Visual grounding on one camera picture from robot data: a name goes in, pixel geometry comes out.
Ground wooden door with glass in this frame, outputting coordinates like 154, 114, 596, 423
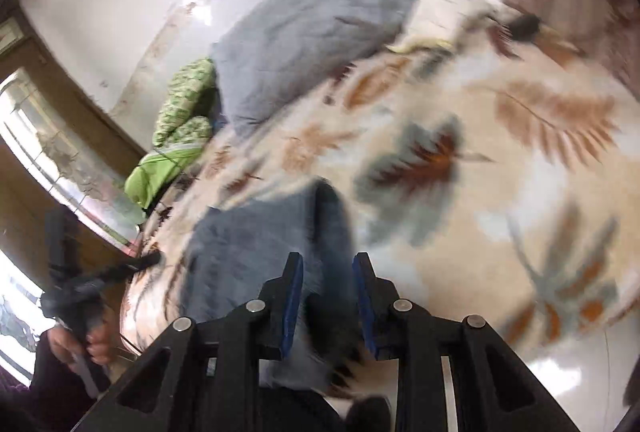
0, 6, 151, 388

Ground grey denim pants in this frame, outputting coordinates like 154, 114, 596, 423
180, 180, 361, 392

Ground green patterned quilt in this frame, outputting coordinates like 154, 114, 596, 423
125, 58, 217, 212

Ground grey quilted pillow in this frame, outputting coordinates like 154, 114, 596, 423
212, 0, 416, 137

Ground leaf pattern bed blanket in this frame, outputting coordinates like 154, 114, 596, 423
121, 26, 640, 413

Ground cream white pillow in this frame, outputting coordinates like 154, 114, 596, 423
387, 0, 508, 54

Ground person left hand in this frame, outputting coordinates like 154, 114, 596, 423
47, 308, 117, 372

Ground black power adapter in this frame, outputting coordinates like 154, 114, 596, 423
506, 14, 541, 42

